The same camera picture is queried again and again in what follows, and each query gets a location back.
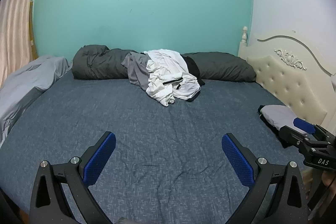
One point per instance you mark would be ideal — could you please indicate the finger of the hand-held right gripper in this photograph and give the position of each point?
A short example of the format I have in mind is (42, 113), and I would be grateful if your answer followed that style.
(294, 138)
(304, 125)

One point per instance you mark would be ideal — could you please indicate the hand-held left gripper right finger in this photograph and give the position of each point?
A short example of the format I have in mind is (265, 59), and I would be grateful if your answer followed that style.
(237, 161)

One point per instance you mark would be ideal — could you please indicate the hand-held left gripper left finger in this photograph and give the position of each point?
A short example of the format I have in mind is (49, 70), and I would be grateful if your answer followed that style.
(101, 158)

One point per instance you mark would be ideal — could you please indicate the white polo shirt black trim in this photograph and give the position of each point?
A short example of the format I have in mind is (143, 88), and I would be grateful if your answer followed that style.
(183, 88)

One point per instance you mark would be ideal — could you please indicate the cream tufted headboard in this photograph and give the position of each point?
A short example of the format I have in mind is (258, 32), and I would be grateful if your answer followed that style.
(294, 82)

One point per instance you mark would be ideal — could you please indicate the bed with blue sheet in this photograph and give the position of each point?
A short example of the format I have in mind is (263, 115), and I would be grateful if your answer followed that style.
(131, 121)

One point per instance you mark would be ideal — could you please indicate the rolled dark grey duvet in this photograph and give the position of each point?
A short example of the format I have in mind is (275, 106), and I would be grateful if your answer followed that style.
(99, 64)

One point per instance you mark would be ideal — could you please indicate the crumpled black garment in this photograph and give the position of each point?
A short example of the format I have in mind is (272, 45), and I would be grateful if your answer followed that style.
(193, 67)

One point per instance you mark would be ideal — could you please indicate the light grey sheet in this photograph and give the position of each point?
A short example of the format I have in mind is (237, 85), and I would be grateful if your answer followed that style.
(26, 82)

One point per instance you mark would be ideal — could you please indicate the crumpled white garment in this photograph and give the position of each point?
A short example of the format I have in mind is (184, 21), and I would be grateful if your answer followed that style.
(164, 58)

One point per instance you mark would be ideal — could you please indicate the pink striped curtain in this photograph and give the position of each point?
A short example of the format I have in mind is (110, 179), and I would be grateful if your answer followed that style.
(14, 19)

